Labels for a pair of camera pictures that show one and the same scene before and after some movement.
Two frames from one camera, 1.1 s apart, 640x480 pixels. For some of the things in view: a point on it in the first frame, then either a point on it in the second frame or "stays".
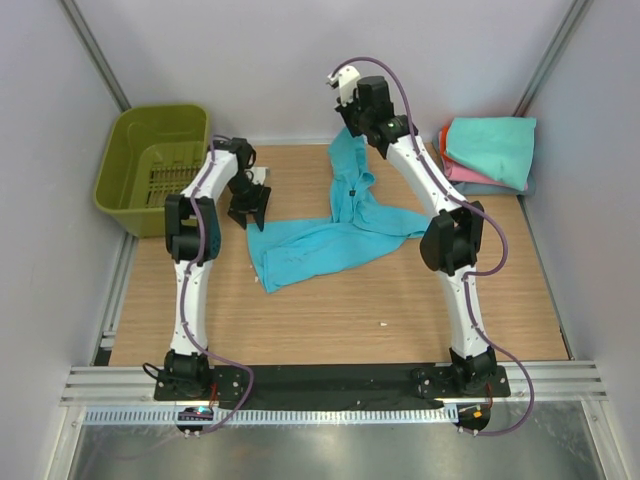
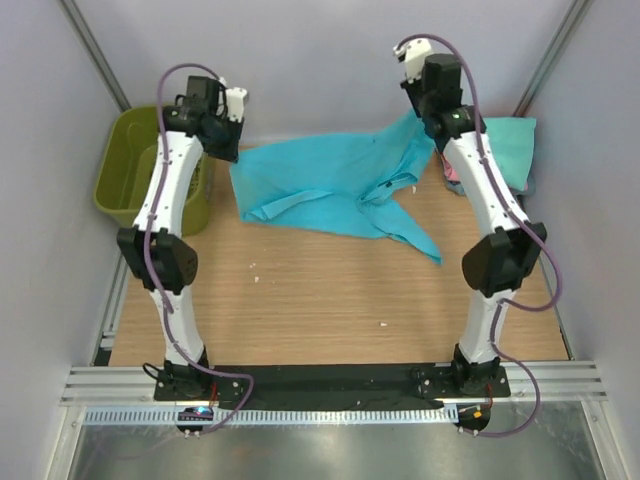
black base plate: [332, 385] stays
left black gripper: [250, 198] -> [223, 142]
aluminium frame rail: [125, 386] stays
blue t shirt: [360, 232] -> [364, 184]
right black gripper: [351, 116] -> [413, 98]
